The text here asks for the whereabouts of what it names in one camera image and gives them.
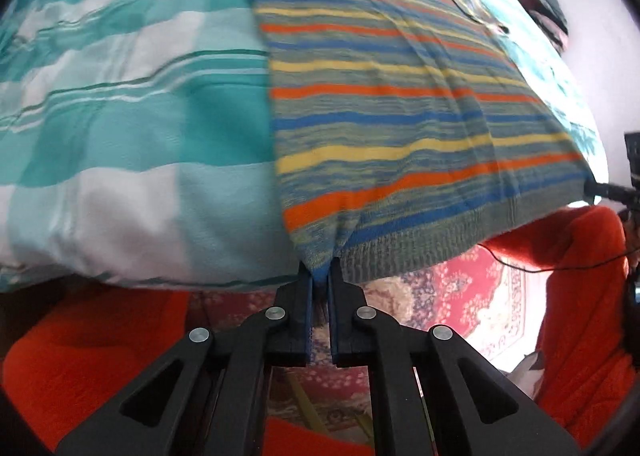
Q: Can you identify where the pile of clothes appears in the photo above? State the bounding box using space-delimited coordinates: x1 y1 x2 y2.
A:
521 0 570 55

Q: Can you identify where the striped knit sweater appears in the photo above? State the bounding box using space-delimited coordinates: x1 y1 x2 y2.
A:
248 0 591 282

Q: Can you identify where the teal white plaid bedspread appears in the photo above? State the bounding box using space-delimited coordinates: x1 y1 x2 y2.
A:
1 0 608 290

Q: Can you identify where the red patterned rug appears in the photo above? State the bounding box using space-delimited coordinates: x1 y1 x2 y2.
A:
188 244 554 437

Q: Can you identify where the orange red garment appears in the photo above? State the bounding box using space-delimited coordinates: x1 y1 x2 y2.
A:
1 207 639 448

